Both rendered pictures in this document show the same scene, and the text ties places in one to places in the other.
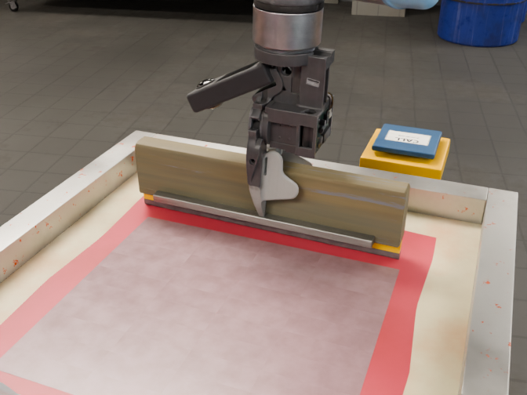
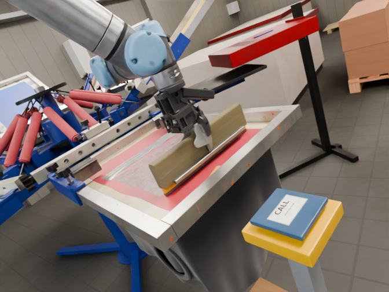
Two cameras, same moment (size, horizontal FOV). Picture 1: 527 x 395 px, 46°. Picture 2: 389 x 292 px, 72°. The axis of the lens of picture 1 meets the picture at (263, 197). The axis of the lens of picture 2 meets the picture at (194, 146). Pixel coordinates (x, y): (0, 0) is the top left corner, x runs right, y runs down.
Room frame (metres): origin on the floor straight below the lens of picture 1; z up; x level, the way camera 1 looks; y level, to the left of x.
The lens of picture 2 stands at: (1.07, -0.61, 1.30)
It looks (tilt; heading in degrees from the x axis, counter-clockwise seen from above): 21 degrees down; 124
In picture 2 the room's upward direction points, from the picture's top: 23 degrees counter-clockwise
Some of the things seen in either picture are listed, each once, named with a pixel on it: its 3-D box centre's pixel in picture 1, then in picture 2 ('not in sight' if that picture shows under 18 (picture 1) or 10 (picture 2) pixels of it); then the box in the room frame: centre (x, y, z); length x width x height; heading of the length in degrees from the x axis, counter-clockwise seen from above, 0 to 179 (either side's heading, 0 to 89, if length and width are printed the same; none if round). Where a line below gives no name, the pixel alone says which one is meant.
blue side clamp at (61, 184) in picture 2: not in sight; (68, 186); (0.13, -0.10, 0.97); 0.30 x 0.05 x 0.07; 159
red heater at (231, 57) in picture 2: not in sight; (258, 43); (0.57, 1.35, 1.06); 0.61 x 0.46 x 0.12; 39
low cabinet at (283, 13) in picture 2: not in sight; (264, 36); (-0.70, 7.26, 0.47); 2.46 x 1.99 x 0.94; 79
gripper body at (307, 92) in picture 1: (290, 97); (178, 107); (0.68, -0.03, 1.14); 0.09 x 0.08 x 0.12; 69
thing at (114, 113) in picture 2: not in sight; (69, 138); (-0.53, 0.45, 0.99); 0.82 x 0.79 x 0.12; 159
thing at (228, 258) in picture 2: not in sight; (243, 222); (0.73, -0.03, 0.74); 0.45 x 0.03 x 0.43; 69
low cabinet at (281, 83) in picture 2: not in sight; (233, 73); (-0.54, 3.69, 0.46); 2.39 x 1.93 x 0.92; 169
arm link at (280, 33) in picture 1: (288, 26); (168, 77); (0.68, -0.03, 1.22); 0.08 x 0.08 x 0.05
